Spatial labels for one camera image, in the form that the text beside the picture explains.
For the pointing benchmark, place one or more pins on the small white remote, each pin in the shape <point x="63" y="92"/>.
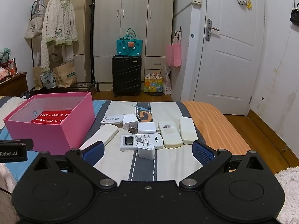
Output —
<point x="112" y="119"/>

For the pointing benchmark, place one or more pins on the cream remote with label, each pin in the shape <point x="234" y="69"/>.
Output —
<point x="170" y="137"/>

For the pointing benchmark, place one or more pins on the pink tissue box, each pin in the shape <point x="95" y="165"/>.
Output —
<point x="3" y="73"/>

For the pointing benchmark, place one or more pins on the dark hanging bag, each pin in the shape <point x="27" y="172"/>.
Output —
<point x="294" y="17"/>

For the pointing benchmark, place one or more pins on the pink cardboard box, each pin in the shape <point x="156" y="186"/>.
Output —
<point x="46" y="133"/>

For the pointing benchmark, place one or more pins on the red printed box lining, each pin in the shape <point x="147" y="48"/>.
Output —
<point x="51" y="116"/>

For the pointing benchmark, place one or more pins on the printed white shopping bag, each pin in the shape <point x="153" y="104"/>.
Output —
<point x="48" y="80"/>

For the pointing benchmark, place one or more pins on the black floor bag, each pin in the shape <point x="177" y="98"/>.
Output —
<point x="28" y="93"/>

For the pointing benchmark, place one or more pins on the black suitcase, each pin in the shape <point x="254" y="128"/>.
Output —
<point x="126" y="74"/>

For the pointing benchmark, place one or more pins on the long white remote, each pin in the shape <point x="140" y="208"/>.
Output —
<point x="102" y="133"/>

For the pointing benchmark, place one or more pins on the white fluffy blanket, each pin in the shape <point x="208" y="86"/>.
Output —
<point x="289" y="191"/>

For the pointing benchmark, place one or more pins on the white plush toy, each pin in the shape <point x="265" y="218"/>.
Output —
<point x="241" y="1"/>

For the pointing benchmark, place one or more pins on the white plastic bag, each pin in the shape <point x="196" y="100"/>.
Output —
<point x="167" y="84"/>

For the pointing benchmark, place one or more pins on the plain cream remote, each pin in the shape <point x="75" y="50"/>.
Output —
<point x="189" y="133"/>

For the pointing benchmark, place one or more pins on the beige printed tote bag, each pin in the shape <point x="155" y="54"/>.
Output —
<point x="32" y="29"/>

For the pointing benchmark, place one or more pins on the teal mesh bag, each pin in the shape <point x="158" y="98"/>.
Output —
<point x="4" y="54"/>

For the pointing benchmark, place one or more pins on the bunch of keys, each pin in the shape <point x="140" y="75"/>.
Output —
<point x="132" y="129"/>

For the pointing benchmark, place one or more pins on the white knitted cardigan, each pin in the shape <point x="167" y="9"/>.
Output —
<point x="60" y="16"/>

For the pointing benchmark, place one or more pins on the wooden nightstand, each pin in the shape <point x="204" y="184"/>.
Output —
<point x="11" y="86"/>

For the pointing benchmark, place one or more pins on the white charger plug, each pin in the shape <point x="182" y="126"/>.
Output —
<point x="129" y="121"/>
<point x="146" y="152"/>
<point x="147" y="128"/>

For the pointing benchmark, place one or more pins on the large brown paper bag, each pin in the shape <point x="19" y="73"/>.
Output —
<point x="65" y="73"/>

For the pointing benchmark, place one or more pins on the colourful tissue pack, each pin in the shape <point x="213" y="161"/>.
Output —
<point x="153" y="86"/>

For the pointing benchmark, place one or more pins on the pink paper bag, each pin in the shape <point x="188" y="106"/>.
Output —
<point x="174" y="53"/>

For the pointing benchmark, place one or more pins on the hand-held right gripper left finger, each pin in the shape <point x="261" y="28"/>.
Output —
<point x="93" y="154"/>

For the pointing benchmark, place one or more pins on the beige wardrobe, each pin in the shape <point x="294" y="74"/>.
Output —
<point x="130" y="0"/>

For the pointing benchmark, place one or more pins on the teal felt handbag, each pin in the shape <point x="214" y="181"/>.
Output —
<point x="123" y="46"/>

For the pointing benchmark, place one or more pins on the small brown paper bag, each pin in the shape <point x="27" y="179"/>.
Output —
<point x="37" y="77"/>

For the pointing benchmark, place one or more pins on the yellow hanging toy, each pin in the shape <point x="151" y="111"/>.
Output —
<point x="249" y="4"/>

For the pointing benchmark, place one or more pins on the white door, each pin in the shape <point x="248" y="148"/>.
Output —
<point x="233" y="74"/>

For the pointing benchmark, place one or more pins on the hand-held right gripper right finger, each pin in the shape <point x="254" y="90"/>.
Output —
<point x="203" y="152"/>

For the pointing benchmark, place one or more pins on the tall beige board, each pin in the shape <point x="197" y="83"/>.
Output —
<point x="81" y="4"/>

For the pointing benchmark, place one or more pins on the black clothes rack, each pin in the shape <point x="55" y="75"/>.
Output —
<point x="94" y="28"/>

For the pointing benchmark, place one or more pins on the white remote with display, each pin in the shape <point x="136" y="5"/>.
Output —
<point x="127" y="142"/>

